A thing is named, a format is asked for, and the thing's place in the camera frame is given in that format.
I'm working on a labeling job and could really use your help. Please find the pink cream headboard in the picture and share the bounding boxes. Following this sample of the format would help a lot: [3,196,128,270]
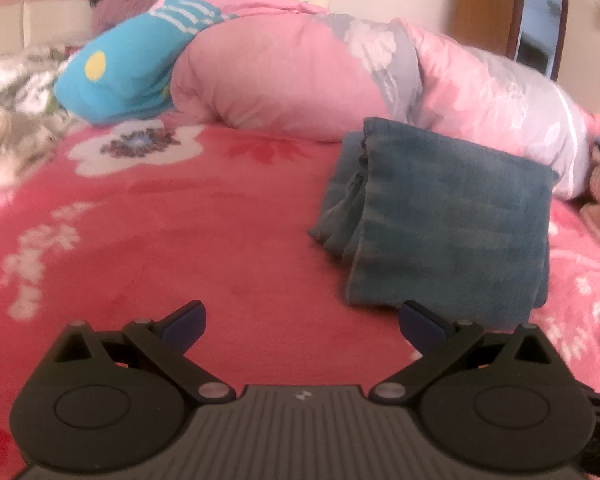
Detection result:
[0,0,106,64]

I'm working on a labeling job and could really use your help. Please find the person in purple top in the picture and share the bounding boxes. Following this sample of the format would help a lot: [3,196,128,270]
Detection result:
[88,0,157,37]

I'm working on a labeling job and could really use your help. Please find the blue denim jeans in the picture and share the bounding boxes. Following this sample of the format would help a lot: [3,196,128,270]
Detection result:
[311,118,556,330]

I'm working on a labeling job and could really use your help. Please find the brown wooden door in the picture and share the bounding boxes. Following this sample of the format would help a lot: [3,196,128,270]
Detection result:
[451,0,515,55]

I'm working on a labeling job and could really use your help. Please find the pink floral duvet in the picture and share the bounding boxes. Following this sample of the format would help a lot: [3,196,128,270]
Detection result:
[170,0,600,200]

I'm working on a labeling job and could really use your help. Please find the white grey patterned blanket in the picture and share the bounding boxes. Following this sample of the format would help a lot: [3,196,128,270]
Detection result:
[0,44,79,188]

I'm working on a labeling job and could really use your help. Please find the red floral bed blanket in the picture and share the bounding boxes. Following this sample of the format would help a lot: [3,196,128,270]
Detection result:
[0,120,600,479]

